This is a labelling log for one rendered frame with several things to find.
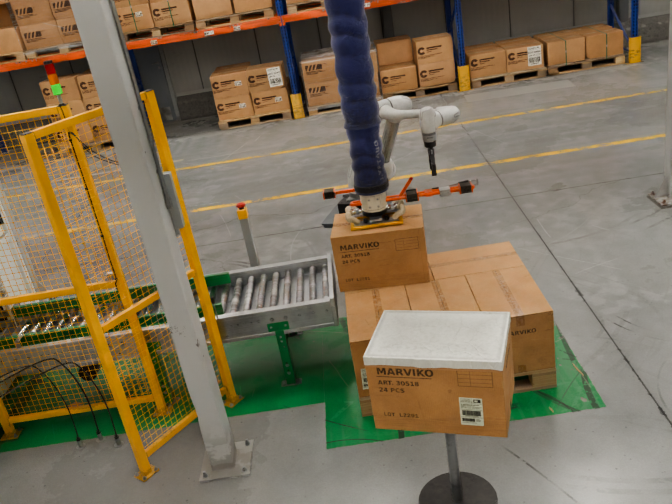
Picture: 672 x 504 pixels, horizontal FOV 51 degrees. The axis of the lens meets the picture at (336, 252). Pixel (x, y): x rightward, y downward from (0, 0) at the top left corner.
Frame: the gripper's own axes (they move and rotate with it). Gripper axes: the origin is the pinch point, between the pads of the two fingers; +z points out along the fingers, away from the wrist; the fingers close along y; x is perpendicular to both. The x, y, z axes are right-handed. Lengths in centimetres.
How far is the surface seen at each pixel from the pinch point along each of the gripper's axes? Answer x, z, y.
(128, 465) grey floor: -209, 122, 106
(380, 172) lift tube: -33.6, -7.2, 9.5
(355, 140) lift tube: -46, -31, 11
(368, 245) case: -48, 36, 23
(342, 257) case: -66, 42, 22
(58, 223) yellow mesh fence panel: -193, -42, 117
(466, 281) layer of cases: 12, 68, 30
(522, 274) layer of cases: 47, 68, 30
